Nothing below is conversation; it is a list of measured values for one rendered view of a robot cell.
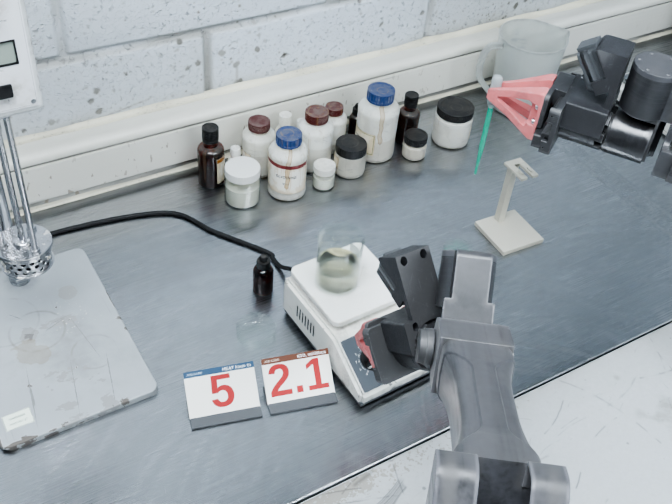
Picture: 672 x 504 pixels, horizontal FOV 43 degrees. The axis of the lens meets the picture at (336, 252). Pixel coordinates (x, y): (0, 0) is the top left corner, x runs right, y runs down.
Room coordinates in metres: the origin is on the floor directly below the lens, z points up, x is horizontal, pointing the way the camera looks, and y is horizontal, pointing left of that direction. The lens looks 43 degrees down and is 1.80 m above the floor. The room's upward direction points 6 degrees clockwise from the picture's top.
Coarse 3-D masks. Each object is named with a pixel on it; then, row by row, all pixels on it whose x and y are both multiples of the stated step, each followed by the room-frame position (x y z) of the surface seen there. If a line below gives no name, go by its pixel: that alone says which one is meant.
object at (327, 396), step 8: (328, 360) 0.73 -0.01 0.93; (264, 376) 0.70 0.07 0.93; (264, 384) 0.69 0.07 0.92; (264, 392) 0.69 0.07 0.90; (312, 392) 0.69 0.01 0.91; (320, 392) 0.70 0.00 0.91; (328, 392) 0.70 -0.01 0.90; (272, 400) 0.67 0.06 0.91; (280, 400) 0.68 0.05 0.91; (288, 400) 0.68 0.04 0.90; (296, 400) 0.68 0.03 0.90; (304, 400) 0.68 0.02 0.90; (312, 400) 0.68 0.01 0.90; (320, 400) 0.68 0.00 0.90; (328, 400) 0.69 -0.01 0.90; (336, 400) 0.69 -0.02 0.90; (272, 408) 0.66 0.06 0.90; (280, 408) 0.67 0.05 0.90; (288, 408) 0.67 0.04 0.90; (296, 408) 0.67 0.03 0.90; (304, 408) 0.67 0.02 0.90
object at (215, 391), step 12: (228, 372) 0.69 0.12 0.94; (240, 372) 0.69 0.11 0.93; (252, 372) 0.70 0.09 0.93; (192, 384) 0.67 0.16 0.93; (204, 384) 0.67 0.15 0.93; (216, 384) 0.67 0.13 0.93; (228, 384) 0.68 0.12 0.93; (240, 384) 0.68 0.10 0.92; (252, 384) 0.68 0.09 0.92; (192, 396) 0.66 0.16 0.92; (204, 396) 0.66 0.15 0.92; (216, 396) 0.66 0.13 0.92; (228, 396) 0.67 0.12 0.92; (240, 396) 0.67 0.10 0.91; (252, 396) 0.67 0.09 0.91; (192, 408) 0.65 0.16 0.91; (204, 408) 0.65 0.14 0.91; (216, 408) 0.65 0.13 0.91
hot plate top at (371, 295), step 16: (368, 256) 0.88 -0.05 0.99; (304, 272) 0.83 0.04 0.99; (368, 272) 0.85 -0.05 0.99; (304, 288) 0.80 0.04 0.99; (368, 288) 0.81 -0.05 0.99; (384, 288) 0.82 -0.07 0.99; (320, 304) 0.78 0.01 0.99; (336, 304) 0.78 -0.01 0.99; (352, 304) 0.78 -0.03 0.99; (368, 304) 0.78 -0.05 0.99; (384, 304) 0.79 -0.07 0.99; (336, 320) 0.75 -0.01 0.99; (352, 320) 0.76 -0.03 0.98
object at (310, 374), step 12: (300, 360) 0.72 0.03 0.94; (312, 360) 0.73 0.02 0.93; (324, 360) 0.73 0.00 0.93; (276, 372) 0.70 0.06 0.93; (288, 372) 0.71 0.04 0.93; (300, 372) 0.71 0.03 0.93; (312, 372) 0.71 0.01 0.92; (324, 372) 0.72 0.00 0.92; (276, 384) 0.69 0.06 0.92; (288, 384) 0.69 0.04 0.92; (300, 384) 0.70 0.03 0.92; (312, 384) 0.70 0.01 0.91; (324, 384) 0.71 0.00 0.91; (276, 396) 0.68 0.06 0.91
